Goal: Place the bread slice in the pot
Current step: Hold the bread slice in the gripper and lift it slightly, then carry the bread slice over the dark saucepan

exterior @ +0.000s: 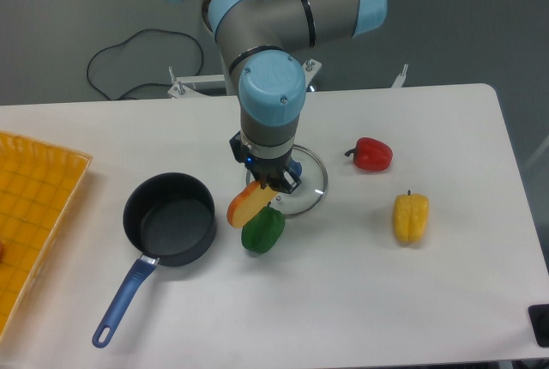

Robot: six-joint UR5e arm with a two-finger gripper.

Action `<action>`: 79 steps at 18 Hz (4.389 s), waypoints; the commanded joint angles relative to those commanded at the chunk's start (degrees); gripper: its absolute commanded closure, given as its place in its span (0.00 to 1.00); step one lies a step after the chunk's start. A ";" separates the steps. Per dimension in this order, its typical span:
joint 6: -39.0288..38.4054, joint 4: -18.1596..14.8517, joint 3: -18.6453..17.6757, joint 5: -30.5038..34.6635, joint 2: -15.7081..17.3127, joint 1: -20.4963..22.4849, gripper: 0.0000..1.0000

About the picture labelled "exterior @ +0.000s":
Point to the green toy bell pepper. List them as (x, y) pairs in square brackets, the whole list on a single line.
[(260, 234)]

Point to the glass lid with blue knob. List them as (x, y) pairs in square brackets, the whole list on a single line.
[(313, 188)]

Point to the yellow plastic basket tray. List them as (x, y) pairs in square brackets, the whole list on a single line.
[(38, 182)]

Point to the orange toy bread slice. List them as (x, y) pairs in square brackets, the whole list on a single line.
[(248, 203)]

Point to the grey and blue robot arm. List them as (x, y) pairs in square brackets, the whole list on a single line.
[(257, 40)]

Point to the black pot with blue handle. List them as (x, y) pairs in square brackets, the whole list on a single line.
[(170, 219)]

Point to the red toy bell pepper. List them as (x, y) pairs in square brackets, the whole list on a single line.
[(371, 155)]

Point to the yellow toy bell pepper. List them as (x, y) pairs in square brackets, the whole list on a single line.
[(410, 217)]

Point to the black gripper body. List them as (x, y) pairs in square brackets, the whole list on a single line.
[(263, 160)]

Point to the black device at table edge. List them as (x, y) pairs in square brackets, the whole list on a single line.
[(539, 318)]

